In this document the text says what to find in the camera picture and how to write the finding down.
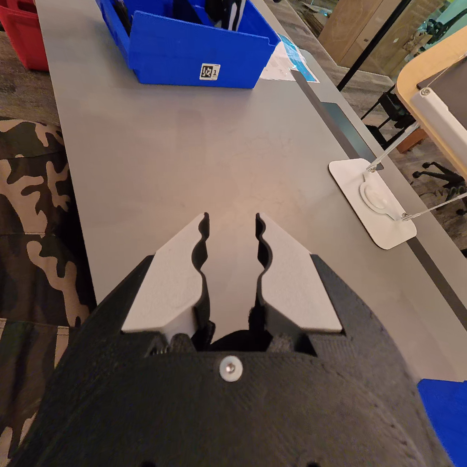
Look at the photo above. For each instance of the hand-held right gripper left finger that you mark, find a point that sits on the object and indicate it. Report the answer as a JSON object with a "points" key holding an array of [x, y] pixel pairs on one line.
{"points": [[164, 292]]}

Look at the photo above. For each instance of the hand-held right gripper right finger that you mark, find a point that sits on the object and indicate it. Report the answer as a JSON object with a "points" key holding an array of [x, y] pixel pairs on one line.
{"points": [[299, 292]]}

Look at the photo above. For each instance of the blue plastic bin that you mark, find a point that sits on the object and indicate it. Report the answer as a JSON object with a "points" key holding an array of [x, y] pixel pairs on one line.
{"points": [[175, 51], [448, 423]]}

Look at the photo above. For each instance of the white tablet stand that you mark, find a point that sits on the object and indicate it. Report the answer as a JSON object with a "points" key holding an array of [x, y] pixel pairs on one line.
{"points": [[375, 219]]}

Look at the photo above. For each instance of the black office chair base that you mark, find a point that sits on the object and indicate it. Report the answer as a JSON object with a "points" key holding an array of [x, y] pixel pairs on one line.
{"points": [[437, 175]]}

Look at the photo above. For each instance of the black metal cart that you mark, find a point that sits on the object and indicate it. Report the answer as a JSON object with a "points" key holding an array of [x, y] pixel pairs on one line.
{"points": [[392, 109]]}

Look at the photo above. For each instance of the printed paper sheet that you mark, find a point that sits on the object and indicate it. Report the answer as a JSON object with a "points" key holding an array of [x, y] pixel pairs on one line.
{"points": [[281, 62]]}

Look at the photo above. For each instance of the red plastic bin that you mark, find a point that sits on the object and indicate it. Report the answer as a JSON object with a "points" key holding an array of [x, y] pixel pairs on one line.
{"points": [[25, 36]]}

